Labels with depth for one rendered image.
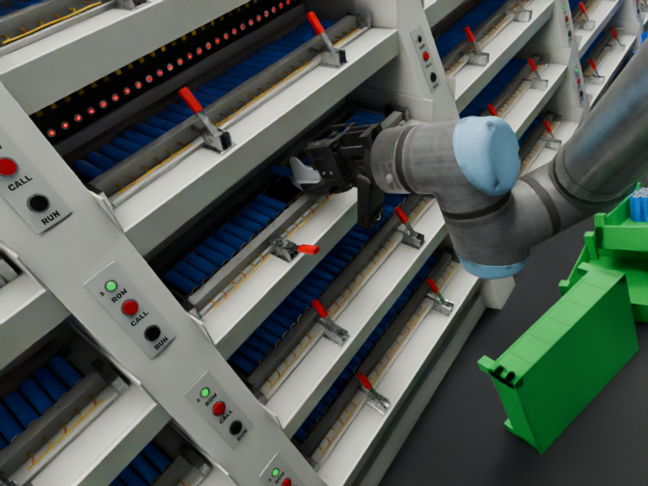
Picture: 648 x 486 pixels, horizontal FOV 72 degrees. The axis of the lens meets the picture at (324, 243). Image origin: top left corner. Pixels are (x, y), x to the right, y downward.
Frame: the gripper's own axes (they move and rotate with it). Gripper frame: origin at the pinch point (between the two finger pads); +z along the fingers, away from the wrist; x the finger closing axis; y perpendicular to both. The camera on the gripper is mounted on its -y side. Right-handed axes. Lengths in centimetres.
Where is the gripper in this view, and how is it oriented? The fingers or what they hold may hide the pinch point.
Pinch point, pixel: (301, 177)
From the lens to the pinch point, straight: 79.6
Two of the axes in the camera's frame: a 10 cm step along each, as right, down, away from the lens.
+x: -6.0, 6.2, -5.0
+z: -6.9, -0.8, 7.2
